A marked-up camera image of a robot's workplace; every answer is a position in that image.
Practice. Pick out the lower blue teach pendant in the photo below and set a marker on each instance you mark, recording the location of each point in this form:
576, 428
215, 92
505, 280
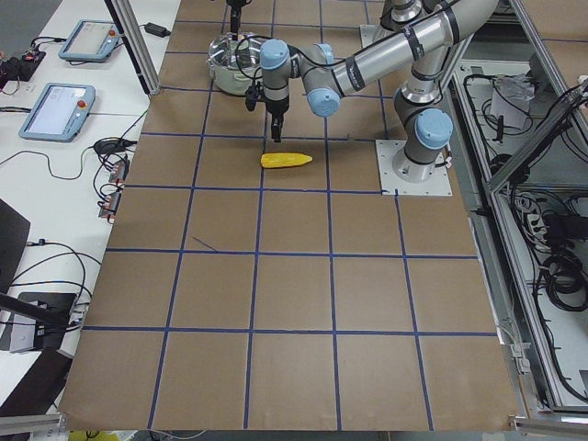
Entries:
59, 113

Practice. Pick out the black monitor stand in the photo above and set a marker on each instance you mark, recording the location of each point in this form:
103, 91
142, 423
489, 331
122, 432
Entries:
35, 321

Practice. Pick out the black power adapter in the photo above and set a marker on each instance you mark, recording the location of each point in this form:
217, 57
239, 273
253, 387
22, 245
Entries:
156, 30

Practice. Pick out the yellow corn cob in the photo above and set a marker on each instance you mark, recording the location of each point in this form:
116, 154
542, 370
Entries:
284, 160

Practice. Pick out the pale green steel pot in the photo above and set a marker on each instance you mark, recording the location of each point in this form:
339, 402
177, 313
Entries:
233, 61

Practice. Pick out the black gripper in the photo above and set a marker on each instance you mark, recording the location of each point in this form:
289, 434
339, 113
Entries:
234, 19
277, 107

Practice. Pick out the aluminium frame post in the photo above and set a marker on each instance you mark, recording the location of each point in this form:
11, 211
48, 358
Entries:
124, 19

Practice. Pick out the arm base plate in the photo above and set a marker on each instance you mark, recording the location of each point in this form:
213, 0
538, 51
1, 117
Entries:
400, 177
372, 33

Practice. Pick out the usb hub strip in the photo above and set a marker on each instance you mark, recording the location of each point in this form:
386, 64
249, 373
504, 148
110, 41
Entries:
109, 193

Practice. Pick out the blue teach pendant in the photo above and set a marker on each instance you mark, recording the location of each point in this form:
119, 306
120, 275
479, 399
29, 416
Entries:
90, 41
59, 113

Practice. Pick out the upper blue teach pendant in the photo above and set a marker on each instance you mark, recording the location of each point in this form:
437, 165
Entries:
90, 41

